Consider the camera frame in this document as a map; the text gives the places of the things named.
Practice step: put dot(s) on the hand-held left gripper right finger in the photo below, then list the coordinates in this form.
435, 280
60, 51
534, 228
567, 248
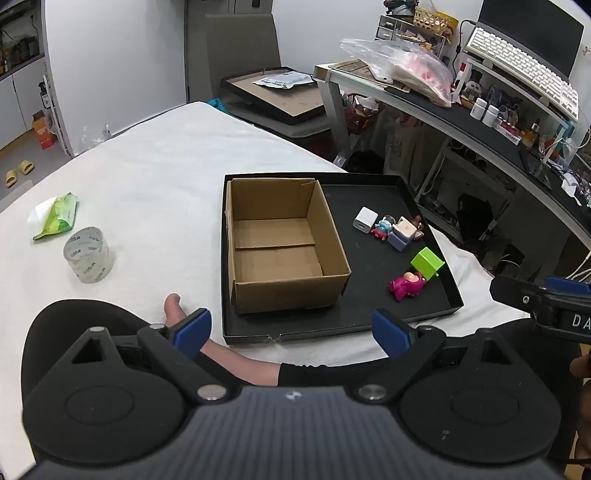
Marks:
390, 334

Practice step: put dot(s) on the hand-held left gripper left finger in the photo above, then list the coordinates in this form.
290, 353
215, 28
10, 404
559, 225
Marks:
194, 328

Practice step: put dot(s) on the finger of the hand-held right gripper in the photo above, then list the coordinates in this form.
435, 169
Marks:
568, 285
517, 290

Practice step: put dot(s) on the black shallow tray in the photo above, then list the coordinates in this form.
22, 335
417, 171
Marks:
369, 286

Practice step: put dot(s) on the pink dinosaur toy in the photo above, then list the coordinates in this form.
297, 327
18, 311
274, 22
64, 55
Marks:
406, 284

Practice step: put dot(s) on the green cube box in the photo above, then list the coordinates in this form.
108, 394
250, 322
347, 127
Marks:
427, 263

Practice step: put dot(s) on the small purple cube box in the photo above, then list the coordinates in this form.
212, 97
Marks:
400, 235

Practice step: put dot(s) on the small blue toy figurine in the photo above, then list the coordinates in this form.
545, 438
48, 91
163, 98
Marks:
382, 227

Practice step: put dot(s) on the brown cardboard box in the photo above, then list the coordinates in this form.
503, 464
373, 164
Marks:
277, 258

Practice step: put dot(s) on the small brown bear figurine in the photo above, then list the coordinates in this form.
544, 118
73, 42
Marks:
418, 225

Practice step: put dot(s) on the white charger cube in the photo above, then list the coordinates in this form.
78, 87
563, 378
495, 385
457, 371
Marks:
365, 219

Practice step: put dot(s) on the person's right hand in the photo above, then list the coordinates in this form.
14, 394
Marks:
581, 367

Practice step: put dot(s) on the black pouch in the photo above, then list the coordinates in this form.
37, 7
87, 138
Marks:
473, 217

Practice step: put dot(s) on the clear tape roll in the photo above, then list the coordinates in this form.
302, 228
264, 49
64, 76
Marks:
87, 258

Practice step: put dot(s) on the white metal rack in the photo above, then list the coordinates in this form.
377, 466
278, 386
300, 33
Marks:
443, 175

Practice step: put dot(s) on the black rubbish bag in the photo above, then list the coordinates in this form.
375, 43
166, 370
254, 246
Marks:
367, 162

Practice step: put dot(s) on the green wet wipes pack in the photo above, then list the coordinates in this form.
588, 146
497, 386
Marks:
60, 217

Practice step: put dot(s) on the white pill bottle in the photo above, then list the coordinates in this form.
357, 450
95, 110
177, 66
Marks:
478, 108
491, 115

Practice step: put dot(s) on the white printed bag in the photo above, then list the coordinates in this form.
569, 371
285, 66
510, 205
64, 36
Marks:
406, 147

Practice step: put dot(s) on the panda figurine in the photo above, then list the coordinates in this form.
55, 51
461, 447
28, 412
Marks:
472, 90

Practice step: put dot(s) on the red plastic basket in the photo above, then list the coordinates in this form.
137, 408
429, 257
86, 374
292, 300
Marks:
360, 117

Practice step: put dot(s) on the white bottle red cap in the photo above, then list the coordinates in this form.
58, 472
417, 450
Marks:
463, 76

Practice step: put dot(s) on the white keyboard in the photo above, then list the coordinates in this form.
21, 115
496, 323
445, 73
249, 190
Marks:
521, 64

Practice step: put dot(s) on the curved glass desk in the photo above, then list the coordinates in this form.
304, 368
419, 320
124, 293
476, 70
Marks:
336, 115

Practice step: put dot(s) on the teal cloth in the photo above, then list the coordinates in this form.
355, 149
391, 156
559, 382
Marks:
216, 103

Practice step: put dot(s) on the yellow slipper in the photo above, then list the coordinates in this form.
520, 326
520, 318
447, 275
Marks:
25, 167
10, 177

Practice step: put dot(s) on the orange carton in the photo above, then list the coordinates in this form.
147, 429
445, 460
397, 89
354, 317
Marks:
44, 134

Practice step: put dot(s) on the black framed brown tray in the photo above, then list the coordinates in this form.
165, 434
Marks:
286, 99

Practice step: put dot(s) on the clear plastic bag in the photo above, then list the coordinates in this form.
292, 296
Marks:
406, 69

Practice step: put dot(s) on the white flat device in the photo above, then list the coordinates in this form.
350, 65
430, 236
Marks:
382, 76

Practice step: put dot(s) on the black monitor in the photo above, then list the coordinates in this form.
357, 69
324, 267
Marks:
531, 27

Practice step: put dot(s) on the white plastic package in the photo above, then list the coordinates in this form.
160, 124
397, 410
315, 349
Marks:
281, 78

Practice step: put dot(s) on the white cabinet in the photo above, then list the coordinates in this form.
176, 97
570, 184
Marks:
23, 110

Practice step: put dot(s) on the wicker basket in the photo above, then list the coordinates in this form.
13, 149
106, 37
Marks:
431, 21

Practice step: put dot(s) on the grey chair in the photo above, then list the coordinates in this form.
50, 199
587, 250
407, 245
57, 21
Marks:
242, 46

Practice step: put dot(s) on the grey drawer organiser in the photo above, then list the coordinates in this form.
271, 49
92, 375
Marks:
388, 27

